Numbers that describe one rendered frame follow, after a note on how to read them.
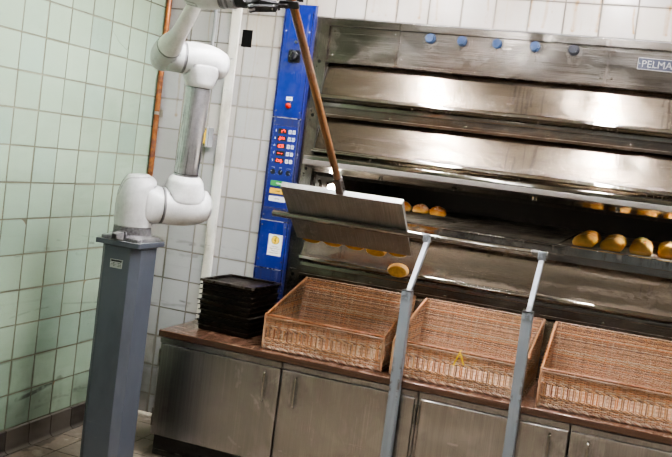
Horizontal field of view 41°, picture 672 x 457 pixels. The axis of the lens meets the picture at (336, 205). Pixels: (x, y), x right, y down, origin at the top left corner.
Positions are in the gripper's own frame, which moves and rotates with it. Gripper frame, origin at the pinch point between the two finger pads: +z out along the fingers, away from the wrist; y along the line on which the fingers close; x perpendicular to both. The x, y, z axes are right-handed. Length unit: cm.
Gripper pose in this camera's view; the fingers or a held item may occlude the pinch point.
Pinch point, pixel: (291, 0)
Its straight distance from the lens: 314.7
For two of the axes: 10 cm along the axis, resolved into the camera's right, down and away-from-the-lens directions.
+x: -1.7, -6.4, -7.5
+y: -3.2, 7.6, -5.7
